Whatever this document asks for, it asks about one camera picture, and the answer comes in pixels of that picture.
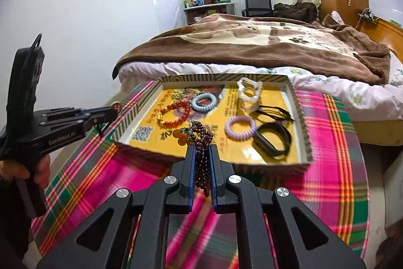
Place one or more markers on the black wristband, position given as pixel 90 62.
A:
pixel 273 139

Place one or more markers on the striped cardboard tray yellow inside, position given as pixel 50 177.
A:
pixel 140 133

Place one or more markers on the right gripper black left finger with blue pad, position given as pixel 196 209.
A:
pixel 129 225

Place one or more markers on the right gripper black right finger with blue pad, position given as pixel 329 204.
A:
pixel 275 229

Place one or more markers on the bed with white sheet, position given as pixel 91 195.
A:
pixel 375 110

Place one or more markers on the grey drawer cabinet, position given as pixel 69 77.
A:
pixel 392 179

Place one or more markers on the round charm keychain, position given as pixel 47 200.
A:
pixel 117 106

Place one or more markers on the person's left hand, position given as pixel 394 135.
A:
pixel 11 170

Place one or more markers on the brown fleece blanket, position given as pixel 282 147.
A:
pixel 326 48

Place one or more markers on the wooden headboard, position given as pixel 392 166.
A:
pixel 384 32

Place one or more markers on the pink plaid tablecloth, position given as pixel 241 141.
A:
pixel 335 187

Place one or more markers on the cluttered desk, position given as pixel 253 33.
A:
pixel 195 10

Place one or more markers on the black office chair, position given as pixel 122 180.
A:
pixel 257 8

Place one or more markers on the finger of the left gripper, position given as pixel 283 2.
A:
pixel 103 114
pixel 76 126

